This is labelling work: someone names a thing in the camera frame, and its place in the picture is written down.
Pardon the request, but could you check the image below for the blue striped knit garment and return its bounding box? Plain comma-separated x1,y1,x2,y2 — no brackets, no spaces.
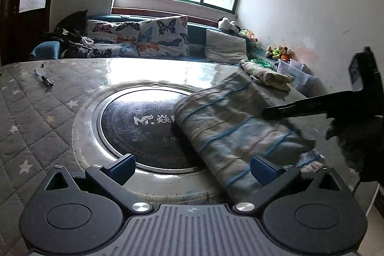
174,73,325,202

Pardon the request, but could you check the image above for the clear plastic storage box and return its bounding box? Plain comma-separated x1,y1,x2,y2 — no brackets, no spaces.
277,59,316,97

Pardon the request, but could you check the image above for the round black induction cooktop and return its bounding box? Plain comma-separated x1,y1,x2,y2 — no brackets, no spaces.
96,84,206,174

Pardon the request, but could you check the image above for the folded yellow floral blanket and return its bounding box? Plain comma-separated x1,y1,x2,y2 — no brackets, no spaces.
239,60,294,92

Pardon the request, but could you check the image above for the colourful plush toy pile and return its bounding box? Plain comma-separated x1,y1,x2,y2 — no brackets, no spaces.
265,45,292,62

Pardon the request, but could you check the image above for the grey quilted star table cover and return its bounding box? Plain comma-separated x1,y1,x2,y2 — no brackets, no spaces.
0,57,361,256

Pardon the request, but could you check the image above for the small black metal tool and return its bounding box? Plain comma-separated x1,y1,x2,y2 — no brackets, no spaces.
34,63,54,90

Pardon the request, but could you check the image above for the orange green plush toy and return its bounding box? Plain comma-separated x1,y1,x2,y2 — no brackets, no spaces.
239,29,258,43

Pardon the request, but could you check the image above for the grey plain pillow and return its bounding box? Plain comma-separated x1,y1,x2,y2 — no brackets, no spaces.
204,29,248,64

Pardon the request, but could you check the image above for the long butterfly print cushion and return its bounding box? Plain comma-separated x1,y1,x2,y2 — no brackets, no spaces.
85,19,140,58

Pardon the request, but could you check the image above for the blue sofa bench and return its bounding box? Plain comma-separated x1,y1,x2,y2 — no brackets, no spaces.
30,16,275,67

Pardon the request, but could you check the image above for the upright butterfly print pillow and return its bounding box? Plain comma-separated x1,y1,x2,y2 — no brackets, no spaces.
136,16,189,59

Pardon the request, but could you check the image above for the white plush toy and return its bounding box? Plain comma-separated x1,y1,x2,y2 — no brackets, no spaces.
217,17,241,34

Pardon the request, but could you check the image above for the black bag on sofa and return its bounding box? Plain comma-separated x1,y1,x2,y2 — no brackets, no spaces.
45,10,94,59

